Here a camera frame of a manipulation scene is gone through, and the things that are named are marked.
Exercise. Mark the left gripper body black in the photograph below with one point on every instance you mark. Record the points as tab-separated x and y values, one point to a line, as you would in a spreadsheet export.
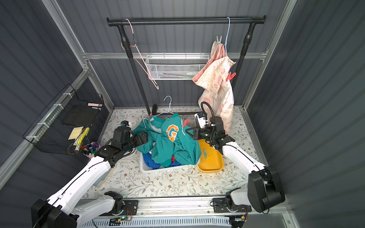
141	137

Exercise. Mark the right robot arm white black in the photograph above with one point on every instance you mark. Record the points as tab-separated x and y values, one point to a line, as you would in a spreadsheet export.
264	189

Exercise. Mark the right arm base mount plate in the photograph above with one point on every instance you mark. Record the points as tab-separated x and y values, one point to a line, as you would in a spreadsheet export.
224	205

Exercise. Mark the blue red white jacket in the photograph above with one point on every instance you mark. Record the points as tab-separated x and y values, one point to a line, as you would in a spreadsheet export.
151	164

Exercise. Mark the white perforated laundry basket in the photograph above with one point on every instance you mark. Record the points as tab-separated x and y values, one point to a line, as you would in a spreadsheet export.
145	169

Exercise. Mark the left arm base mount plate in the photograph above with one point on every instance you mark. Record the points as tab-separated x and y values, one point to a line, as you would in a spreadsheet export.
129	208

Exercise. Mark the pink wire hanger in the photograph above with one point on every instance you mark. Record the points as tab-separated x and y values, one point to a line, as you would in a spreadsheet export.
144	64

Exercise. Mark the green jacket orange letter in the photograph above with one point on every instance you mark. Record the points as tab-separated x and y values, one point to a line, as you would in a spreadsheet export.
166	139

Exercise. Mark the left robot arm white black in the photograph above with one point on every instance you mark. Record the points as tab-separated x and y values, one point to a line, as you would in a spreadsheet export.
60	210

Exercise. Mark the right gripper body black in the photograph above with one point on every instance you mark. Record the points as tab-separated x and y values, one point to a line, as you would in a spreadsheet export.
195	133

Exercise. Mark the black wire mesh basket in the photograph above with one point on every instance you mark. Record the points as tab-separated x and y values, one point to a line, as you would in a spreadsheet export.
83	107

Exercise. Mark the white mesh hanging cup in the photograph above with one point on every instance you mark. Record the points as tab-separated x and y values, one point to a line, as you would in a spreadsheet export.
180	66

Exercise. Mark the teal clothespin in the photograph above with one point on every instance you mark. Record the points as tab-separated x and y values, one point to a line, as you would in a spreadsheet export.
205	153

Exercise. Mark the yellow plastic tray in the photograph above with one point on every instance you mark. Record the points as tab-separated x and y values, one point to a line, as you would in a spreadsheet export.
214	164

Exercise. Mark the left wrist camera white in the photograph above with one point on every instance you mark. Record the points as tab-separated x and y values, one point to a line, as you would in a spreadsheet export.
126	123

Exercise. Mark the yellow sticky notepad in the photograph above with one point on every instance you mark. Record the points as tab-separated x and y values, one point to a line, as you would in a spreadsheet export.
75	133

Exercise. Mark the black clothes rack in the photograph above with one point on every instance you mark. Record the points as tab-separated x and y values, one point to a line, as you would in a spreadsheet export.
120	23

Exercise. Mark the pink floral garment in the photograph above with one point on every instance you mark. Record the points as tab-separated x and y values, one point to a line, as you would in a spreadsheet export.
218	91

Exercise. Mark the pink pen cup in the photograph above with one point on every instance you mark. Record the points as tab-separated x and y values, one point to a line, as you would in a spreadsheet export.
90	149

